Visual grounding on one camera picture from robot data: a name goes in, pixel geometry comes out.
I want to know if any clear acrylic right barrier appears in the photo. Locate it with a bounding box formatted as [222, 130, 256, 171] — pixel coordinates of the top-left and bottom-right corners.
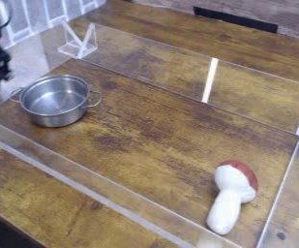
[257, 127, 299, 248]

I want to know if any clear acrylic triangle stand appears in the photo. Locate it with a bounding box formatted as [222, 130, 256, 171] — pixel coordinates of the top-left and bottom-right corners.
[58, 22, 98, 59]

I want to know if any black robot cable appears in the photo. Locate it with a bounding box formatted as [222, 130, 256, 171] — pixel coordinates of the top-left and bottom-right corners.
[0, 0, 16, 29]

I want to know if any small stainless steel pot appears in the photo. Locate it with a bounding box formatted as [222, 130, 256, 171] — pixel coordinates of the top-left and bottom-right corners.
[10, 75, 104, 128]

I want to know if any plush mushroom toy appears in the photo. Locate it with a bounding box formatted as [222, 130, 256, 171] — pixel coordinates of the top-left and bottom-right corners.
[206, 160, 260, 235]

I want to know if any clear acrylic barrier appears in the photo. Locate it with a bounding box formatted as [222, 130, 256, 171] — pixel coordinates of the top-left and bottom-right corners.
[0, 124, 242, 248]
[257, 127, 299, 248]

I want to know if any clear acrylic front barrier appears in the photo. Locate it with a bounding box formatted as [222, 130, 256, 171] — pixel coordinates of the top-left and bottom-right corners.
[0, 124, 242, 248]

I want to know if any black strip on wall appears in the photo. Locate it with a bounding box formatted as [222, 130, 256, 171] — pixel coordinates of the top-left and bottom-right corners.
[193, 7, 278, 33]

